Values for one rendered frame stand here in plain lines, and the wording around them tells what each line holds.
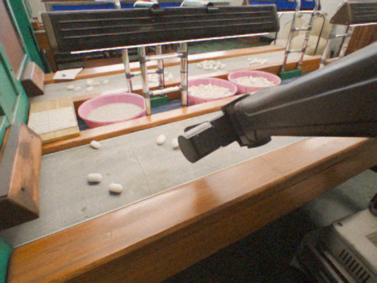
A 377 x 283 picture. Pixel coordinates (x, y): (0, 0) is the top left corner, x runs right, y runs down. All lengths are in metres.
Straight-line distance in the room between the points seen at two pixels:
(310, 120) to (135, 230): 0.38
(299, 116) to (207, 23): 0.49
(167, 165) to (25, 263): 0.36
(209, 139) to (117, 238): 0.25
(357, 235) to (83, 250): 0.83
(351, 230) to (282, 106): 0.81
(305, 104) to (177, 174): 0.47
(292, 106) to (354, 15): 0.94
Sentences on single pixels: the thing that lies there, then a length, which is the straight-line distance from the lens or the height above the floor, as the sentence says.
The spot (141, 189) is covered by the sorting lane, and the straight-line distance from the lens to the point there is 0.57.
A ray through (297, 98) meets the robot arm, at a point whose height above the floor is 1.08.
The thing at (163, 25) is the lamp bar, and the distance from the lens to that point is 0.59.
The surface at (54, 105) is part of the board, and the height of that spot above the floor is 0.78.
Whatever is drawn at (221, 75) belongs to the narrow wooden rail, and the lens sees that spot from 1.28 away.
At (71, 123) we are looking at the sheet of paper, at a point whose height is 0.78.
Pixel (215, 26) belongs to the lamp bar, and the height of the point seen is 1.07.
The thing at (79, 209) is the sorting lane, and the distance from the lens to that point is 0.57.
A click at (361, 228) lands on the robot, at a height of 0.47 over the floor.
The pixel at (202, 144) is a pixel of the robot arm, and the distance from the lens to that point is 0.37.
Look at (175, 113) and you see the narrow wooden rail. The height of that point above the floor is 0.76.
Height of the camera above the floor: 1.14
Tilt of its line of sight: 35 degrees down
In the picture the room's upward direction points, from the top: straight up
